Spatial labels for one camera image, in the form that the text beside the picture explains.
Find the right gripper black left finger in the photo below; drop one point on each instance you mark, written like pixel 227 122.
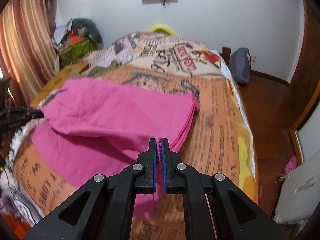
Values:
pixel 103 207

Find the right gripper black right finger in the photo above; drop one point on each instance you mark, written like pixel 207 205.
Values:
pixel 214 207

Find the pink pants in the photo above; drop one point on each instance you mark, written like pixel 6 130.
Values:
pixel 96 126

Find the newspaper print bedspread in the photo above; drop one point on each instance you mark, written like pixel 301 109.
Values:
pixel 145 86

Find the pink striped curtain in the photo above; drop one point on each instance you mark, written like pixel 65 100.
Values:
pixel 28 56

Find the wooden lap desk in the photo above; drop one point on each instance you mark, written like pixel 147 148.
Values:
pixel 58 80

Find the green laundry basket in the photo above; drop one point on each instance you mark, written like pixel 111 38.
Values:
pixel 73 53

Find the grey stuffed toy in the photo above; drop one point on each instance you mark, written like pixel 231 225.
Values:
pixel 91 28

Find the pink slipper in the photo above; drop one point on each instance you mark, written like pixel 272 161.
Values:
pixel 291 165

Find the white foam board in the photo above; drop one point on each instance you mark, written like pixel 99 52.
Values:
pixel 299 195

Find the purple grey backpack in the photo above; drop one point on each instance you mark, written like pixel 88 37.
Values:
pixel 240 65

